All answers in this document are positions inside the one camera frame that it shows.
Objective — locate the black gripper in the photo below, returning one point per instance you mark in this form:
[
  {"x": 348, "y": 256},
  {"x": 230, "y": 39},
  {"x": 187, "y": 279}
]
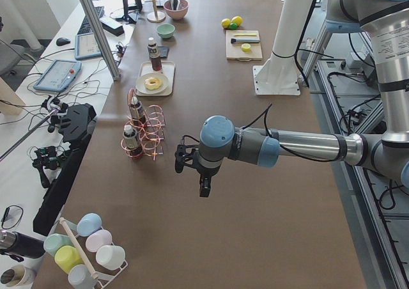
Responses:
[{"x": 206, "y": 172}]

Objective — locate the tea bottle front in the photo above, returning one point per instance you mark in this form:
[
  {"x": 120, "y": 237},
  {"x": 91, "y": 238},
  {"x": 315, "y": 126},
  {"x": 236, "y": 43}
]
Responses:
[{"x": 131, "y": 141}]

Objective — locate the beige bunny tray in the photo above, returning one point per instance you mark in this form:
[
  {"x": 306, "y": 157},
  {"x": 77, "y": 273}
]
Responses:
[{"x": 166, "y": 75}]

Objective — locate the pink cup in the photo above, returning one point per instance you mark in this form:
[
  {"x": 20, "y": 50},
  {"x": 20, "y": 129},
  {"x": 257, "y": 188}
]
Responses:
[{"x": 98, "y": 239}]

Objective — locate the yellow donut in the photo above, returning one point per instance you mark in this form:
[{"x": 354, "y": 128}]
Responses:
[{"x": 152, "y": 83}]

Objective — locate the white cup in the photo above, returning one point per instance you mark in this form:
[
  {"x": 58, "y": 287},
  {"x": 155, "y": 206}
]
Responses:
[{"x": 110, "y": 257}]

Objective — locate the white plate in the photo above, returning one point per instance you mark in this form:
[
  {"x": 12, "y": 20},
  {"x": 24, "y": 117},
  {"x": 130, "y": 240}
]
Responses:
[{"x": 140, "y": 83}]

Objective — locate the blue cup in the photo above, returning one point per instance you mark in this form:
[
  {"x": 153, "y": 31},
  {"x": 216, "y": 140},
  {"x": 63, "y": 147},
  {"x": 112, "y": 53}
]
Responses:
[{"x": 89, "y": 224}]

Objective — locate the white cup rack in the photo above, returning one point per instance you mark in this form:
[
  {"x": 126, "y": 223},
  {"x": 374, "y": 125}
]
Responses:
[{"x": 93, "y": 260}]

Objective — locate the half lemon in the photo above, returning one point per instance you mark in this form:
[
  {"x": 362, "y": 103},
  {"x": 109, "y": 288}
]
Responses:
[{"x": 245, "y": 47}]

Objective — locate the wooden cutting board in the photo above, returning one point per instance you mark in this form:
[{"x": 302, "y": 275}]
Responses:
[{"x": 233, "y": 51}]

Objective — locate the grey cup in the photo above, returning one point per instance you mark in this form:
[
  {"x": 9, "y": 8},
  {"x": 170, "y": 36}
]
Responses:
[{"x": 80, "y": 278}]

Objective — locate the yellow plastic knife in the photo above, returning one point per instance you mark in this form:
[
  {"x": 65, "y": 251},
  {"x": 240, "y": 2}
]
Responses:
[{"x": 245, "y": 34}]

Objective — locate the yellow cup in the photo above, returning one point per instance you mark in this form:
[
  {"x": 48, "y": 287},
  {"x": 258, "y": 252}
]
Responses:
[{"x": 67, "y": 257}]

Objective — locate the green bowl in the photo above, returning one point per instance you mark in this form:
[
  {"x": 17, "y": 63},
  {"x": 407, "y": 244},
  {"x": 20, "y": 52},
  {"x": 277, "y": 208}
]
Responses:
[{"x": 166, "y": 31}]

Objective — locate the green lime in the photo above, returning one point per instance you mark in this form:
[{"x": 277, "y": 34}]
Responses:
[{"x": 233, "y": 26}]

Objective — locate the green cup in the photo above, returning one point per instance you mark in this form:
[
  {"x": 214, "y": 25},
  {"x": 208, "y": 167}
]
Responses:
[{"x": 54, "y": 242}]

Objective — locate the yellow lemon near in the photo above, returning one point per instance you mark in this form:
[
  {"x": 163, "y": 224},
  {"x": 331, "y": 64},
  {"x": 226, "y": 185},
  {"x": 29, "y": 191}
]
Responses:
[{"x": 225, "y": 23}]

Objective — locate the yellow lemon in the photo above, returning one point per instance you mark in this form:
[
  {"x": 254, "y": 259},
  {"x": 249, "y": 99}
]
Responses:
[
  {"x": 237, "y": 20},
  {"x": 225, "y": 23}
]

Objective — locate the yellow lemon far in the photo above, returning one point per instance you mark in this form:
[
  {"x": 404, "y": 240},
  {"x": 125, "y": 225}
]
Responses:
[{"x": 237, "y": 20}]

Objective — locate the wooden stand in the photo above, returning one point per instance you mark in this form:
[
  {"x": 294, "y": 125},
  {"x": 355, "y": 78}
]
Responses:
[{"x": 156, "y": 16}]

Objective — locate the teach pendant near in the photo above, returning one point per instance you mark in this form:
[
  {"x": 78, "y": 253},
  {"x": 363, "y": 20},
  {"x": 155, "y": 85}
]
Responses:
[{"x": 59, "y": 75}]

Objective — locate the teach pendant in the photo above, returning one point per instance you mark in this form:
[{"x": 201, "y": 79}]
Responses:
[
  {"x": 59, "y": 75},
  {"x": 86, "y": 47}
]

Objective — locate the teach pendant far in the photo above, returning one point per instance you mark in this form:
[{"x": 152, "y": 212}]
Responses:
[{"x": 86, "y": 47}]

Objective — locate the metal ice scoop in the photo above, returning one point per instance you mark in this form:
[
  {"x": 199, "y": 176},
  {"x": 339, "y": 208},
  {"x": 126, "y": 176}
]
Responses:
[{"x": 175, "y": 4}]

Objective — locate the black thermos bottle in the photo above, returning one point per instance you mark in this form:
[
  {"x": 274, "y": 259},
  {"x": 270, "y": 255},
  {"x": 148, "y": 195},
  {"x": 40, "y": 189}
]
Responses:
[{"x": 19, "y": 246}]

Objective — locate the black computer mouse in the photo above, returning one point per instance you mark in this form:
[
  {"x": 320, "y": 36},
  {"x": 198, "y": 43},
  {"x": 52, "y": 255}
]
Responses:
[{"x": 62, "y": 41}]

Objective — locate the paper cup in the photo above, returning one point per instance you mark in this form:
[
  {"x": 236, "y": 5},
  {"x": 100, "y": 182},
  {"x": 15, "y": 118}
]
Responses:
[{"x": 18, "y": 275}]

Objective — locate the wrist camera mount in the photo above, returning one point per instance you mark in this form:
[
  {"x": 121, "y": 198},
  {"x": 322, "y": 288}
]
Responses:
[{"x": 186, "y": 154}]

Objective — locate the copper wire bottle rack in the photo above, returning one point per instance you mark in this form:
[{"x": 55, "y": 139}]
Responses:
[{"x": 151, "y": 133}]

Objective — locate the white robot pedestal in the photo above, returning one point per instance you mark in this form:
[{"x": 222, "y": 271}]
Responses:
[{"x": 279, "y": 74}]

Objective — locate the aluminium frame post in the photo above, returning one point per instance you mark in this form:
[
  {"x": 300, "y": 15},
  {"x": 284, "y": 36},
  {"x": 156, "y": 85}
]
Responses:
[{"x": 100, "y": 38}]

